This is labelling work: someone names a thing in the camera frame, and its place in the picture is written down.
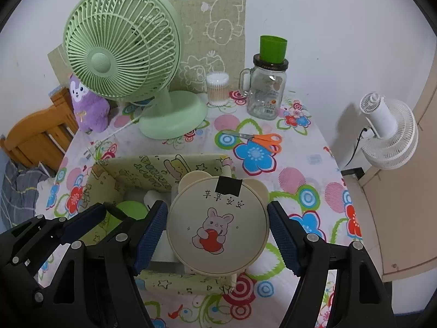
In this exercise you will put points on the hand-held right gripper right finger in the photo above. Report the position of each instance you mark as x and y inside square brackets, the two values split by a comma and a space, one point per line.
[283, 239]

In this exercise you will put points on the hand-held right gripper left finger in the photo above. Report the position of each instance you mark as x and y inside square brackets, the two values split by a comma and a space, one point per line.
[150, 235]

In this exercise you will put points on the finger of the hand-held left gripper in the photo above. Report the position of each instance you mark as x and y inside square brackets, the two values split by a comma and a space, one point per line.
[85, 218]

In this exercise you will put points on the green oval case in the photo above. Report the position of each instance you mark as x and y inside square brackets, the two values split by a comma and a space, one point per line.
[133, 208]

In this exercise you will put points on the yellow patterned storage box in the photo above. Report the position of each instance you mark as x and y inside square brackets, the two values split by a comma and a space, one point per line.
[153, 170]

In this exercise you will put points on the cream round bear box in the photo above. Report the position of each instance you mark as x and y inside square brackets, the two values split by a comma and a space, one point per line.
[218, 232]

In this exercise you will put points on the floral tablecloth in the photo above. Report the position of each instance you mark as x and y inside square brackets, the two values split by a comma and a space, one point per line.
[297, 184]

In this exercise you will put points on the grey plaid bedding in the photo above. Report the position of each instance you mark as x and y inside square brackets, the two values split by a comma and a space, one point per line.
[20, 191]

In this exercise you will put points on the purple plush toy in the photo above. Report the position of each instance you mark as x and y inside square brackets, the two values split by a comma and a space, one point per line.
[88, 109]

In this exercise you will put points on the beige wooden cabinet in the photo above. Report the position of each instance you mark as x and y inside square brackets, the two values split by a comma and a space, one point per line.
[392, 229]

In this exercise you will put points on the glass mug jar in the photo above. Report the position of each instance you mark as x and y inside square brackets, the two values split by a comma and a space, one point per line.
[266, 92]

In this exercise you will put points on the white clip fan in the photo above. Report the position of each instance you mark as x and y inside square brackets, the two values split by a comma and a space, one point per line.
[392, 136]

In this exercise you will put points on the green desk fan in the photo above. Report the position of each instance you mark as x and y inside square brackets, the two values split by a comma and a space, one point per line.
[102, 61]

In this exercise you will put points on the cotton swab container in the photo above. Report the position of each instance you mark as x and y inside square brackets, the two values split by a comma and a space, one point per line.
[217, 92]

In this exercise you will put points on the green plastic cup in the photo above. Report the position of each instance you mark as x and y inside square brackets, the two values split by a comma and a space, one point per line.
[273, 47]

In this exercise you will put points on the black bracket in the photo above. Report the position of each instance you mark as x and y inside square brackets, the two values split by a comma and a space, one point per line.
[351, 172]

